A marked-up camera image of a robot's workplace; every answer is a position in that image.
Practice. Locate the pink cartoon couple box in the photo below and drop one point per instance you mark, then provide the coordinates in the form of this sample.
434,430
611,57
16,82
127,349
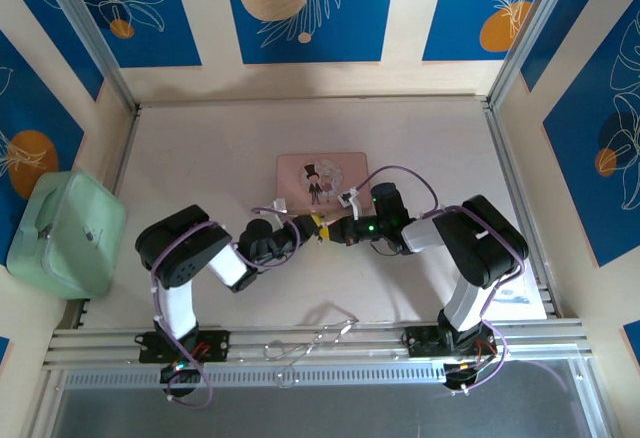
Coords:
295,183

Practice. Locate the black-white right robot arm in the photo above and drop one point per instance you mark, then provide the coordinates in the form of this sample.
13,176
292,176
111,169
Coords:
480,238

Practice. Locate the black-white left robot arm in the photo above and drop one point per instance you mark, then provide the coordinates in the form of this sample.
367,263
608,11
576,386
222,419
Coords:
185,253

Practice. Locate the small circuit board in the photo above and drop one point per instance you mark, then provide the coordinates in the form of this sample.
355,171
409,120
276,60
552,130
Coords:
462,375
180,373

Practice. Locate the white printed paper sheet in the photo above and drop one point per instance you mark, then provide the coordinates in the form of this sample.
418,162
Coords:
520,298

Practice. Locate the mint green zip case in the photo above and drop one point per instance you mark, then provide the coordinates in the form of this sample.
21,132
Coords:
65,233

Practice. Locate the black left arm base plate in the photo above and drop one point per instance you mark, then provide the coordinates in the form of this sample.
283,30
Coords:
215,345

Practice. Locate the aluminium side rail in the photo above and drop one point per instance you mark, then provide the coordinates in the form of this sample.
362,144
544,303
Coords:
126,153
511,183

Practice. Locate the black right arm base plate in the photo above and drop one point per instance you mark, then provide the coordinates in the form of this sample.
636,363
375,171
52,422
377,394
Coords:
422,340

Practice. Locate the aluminium front rail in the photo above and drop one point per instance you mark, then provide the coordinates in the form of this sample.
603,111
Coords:
100,348

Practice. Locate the aluminium upright post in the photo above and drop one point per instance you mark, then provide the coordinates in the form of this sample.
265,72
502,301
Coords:
85,23
536,23

